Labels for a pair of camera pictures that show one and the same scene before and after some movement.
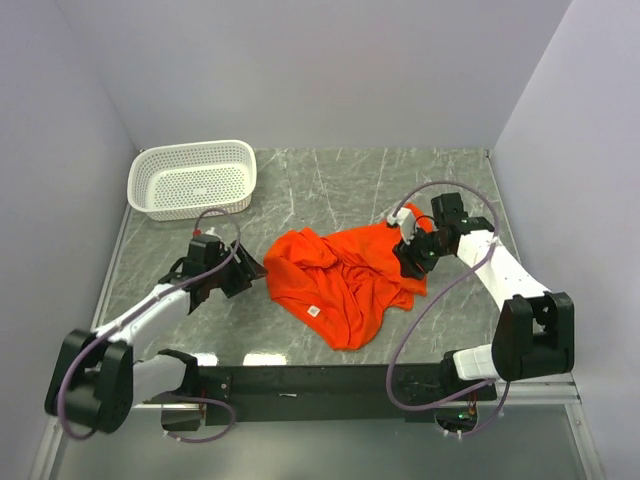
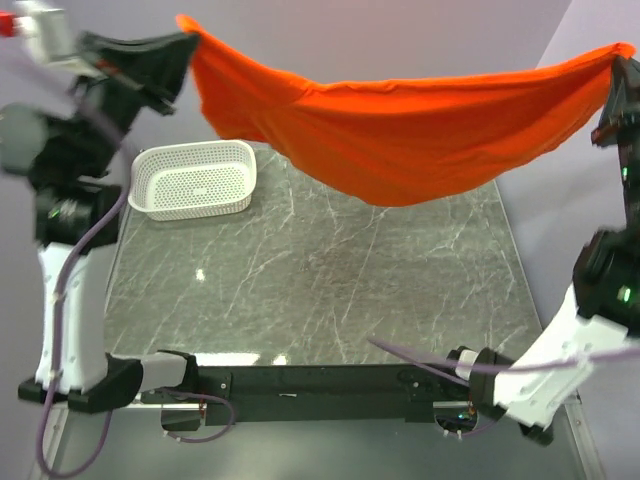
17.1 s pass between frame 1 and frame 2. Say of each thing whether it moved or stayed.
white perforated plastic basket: stayed
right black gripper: moved
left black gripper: moved
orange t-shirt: moved
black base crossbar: stayed
